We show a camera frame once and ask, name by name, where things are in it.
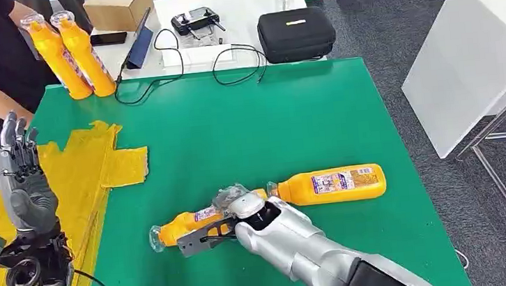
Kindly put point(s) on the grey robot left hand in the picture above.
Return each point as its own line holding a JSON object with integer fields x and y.
{"x": 31, "y": 205}

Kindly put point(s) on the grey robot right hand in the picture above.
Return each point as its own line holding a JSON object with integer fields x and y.
{"x": 247, "y": 205}

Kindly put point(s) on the orange drink bottle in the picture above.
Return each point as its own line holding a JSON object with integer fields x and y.
{"x": 340, "y": 184}
{"x": 182, "y": 223}
{"x": 57, "y": 58}
{"x": 87, "y": 56}

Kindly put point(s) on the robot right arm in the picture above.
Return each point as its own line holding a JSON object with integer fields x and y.
{"x": 300, "y": 249}

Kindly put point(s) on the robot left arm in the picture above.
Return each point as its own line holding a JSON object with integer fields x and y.
{"x": 39, "y": 283}

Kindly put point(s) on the green table mat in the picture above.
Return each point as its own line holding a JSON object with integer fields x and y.
{"x": 242, "y": 129}

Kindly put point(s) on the black zip case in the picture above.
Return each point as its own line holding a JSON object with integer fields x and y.
{"x": 296, "y": 35}

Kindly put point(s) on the black smartphone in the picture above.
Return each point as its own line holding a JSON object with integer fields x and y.
{"x": 108, "y": 39}

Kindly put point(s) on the black remote controller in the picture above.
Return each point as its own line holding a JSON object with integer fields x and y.
{"x": 195, "y": 21}

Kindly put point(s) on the dark blue tablet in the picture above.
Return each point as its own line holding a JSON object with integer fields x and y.
{"x": 139, "y": 46}

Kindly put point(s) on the white desk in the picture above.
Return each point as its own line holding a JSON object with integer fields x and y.
{"x": 240, "y": 11}

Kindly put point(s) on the dark office chair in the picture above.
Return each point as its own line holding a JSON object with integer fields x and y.
{"x": 73, "y": 6}

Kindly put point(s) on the cardboard box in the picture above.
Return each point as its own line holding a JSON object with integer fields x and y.
{"x": 117, "y": 8}

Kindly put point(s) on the white table with metal legs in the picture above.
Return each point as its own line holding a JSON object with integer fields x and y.
{"x": 467, "y": 61}

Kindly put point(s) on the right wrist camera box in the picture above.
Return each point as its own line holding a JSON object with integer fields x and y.
{"x": 195, "y": 242}

